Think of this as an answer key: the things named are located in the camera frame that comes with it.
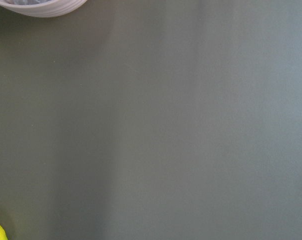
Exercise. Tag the pink ribbed bowl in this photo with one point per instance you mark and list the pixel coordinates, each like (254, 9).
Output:
(49, 9)

